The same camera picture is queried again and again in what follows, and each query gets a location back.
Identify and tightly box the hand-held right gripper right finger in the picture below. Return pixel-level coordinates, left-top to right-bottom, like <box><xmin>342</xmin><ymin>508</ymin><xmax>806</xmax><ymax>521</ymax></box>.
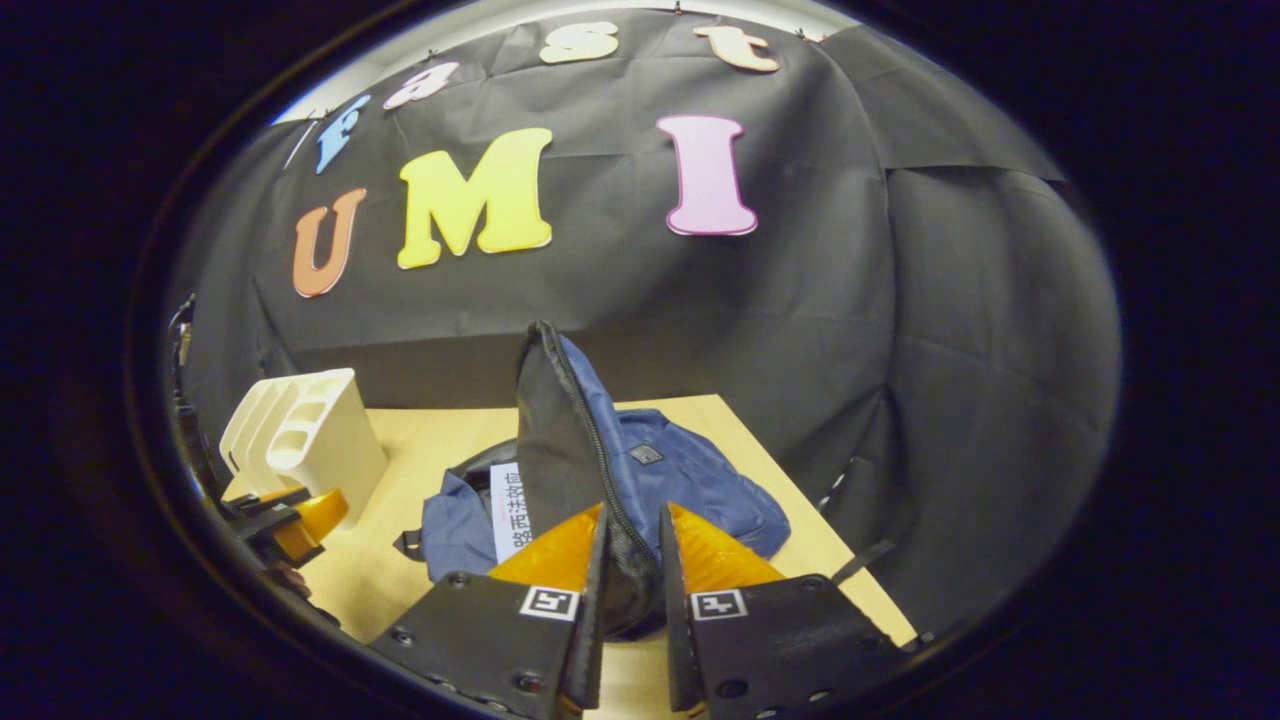
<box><xmin>657</xmin><ymin>500</ymin><xmax>906</xmax><ymax>716</ymax></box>

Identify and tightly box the cream plastic bookshelf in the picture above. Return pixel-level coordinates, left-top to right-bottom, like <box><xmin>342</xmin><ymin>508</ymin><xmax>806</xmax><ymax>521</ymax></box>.
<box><xmin>218</xmin><ymin>368</ymin><xmax>389</xmax><ymax>526</ymax></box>

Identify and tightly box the black backdrop cloth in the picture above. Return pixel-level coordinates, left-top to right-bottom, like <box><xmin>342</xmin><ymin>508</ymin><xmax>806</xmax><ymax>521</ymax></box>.
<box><xmin>175</xmin><ymin>10</ymin><xmax>1121</xmax><ymax>641</ymax></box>

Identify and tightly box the blue schoolbag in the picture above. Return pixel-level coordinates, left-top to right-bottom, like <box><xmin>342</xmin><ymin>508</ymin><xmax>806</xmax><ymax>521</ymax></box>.
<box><xmin>395</xmin><ymin>320</ymin><xmax>896</xmax><ymax>641</ymax></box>

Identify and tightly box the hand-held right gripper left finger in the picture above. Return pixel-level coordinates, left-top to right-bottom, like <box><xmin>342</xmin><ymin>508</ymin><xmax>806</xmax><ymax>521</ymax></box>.
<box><xmin>368</xmin><ymin>503</ymin><xmax>611</xmax><ymax>720</ymax></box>

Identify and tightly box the blue-grey cover book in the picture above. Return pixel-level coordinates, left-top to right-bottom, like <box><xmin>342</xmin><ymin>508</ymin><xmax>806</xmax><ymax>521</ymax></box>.
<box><xmin>489</xmin><ymin>462</ymin><xmax>533</xmax><ymax>564</ymax></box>

